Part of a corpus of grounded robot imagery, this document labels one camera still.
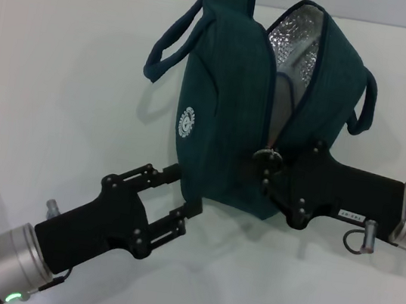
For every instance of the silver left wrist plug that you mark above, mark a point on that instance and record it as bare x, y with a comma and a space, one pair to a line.
53, 208

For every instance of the clear blue-rimmed food container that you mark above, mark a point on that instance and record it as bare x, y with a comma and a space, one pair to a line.
283, 103

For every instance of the teal blue lunch bag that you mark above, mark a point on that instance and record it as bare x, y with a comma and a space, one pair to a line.
232, 106

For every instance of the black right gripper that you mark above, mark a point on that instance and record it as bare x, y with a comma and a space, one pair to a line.
353, 197

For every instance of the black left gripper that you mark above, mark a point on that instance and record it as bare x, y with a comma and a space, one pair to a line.
101, 221

